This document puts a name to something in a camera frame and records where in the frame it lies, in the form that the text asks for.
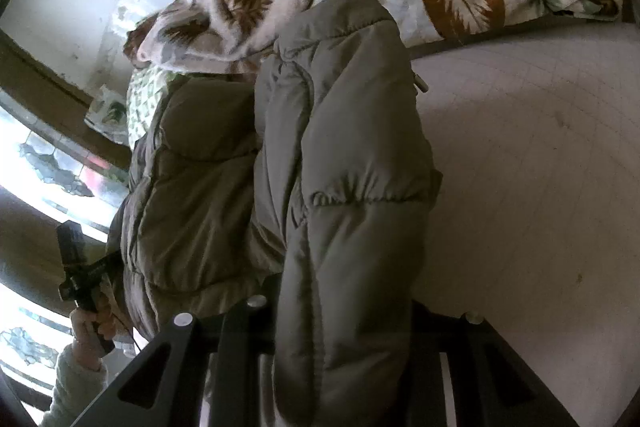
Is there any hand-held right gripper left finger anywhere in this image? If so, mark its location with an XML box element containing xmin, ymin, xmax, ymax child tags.
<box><xmin>67</xmin><ymin>277</ymin><xmax>283</xmax><ymax>427</ymax></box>

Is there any white floral pillow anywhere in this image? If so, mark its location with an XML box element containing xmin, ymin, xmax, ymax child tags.
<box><xmin>85</xmin><ymin>84</ymin><xmax>131</xmax><ymax>142</ymax></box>

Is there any green checked pillow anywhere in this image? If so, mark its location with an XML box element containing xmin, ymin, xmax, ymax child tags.
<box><xmin>125</xmin><ymin>67</ymin><xmax>181</xmax><ymax>148</ymax></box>

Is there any grey quilted coat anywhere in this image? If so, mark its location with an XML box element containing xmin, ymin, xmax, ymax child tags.
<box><xmin>107</xmin><ymin>0</ymin><xmax>443</xmax><ymax>427</ymax></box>

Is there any person's left hand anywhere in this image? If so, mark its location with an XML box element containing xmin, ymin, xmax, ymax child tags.
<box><xmin>70</xmin><ymin>292</ymin><xmax>126</xmax><ymax>358</ymax></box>

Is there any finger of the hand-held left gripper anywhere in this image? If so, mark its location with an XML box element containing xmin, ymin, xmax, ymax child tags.
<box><xmin>82</xmin><ymin>252</ymin><xmax>122</xmax><ymax>280</ymax></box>

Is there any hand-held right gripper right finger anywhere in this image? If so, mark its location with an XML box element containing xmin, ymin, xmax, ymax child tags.
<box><xmin>407</xmin><ymin>302</ymin><xmax>581</xmax><ymax>427</ymax></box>

